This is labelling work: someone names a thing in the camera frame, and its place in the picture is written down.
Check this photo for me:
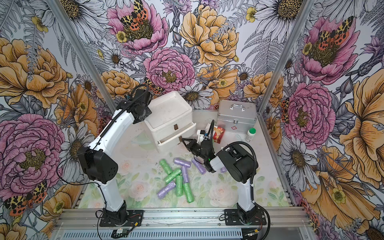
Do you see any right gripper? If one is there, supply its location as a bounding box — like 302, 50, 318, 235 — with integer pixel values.
181, 138, 208, 161

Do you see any purple roll diagonal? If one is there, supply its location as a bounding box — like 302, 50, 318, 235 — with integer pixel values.
192, 159, 207, 175

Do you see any purple roll vertical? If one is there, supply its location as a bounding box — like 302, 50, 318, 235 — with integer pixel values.
181, 166, 190, 183

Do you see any white plastic drawer unit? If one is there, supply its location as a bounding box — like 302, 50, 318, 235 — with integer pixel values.
144, 91, 196, 153

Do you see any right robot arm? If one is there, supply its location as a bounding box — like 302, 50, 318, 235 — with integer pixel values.
182, 138, 260, 224

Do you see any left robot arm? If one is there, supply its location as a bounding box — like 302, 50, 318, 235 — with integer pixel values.
77, 84, 153, 226

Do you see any purple roll horizontal middle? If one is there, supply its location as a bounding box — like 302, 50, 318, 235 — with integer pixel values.
174, 158, 192, 168

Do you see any red white carton box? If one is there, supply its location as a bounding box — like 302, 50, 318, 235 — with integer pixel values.
204, 124, 225, 144

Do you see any green roll upper left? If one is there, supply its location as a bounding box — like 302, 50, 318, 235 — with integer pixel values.
159, 159, 173, 175

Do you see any green roll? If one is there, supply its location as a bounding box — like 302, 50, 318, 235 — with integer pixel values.
183, 183, 195, 203
176, 175, 183, 197
159, 159, 173, 175

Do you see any green roll bottom left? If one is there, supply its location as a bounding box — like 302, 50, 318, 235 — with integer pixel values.
176, 175, 183, 197

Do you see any green roll diagonal left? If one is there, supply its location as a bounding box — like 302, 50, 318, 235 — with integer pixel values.
164, 168, 182, 184

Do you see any green roll bottom right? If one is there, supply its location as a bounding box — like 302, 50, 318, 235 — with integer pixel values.
183, 183, 195, 203

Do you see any silver aluminium case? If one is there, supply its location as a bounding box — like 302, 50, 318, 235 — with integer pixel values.
216, 100, 257, 133

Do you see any white bottle green cap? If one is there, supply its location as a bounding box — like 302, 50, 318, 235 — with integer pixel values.
245, 128, 256, 142

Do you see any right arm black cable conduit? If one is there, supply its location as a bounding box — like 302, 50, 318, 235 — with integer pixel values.
208, 119, 271, 240

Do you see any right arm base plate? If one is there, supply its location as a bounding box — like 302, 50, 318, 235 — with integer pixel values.
224, 208, 267, 227

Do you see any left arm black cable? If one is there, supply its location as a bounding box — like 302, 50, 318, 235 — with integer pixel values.
55, 84, 151, 211

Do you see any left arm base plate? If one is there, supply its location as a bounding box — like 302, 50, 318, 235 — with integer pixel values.
99, 209, 144, 228

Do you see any aluminium front rail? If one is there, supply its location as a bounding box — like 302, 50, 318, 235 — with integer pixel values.
51, 207, 316, 240

